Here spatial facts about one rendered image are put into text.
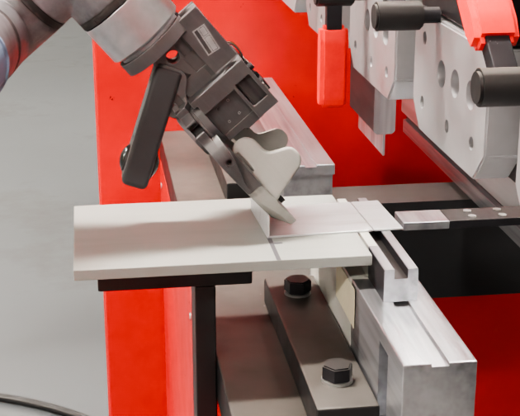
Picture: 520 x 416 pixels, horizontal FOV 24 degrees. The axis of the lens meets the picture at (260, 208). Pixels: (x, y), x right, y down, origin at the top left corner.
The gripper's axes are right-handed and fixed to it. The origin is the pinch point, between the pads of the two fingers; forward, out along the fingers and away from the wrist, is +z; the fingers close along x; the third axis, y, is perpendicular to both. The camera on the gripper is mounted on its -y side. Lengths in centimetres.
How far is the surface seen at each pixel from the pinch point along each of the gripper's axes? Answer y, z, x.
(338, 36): 14.3, -13.4, -17.5
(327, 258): 1.4, 3.2, -10.2
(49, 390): -89, 57, 168
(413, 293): 5.2, 9.5, -13.8
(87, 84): -79, 65, 520
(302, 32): 15, 10, 84
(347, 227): 4.2, 5.2, -3.1
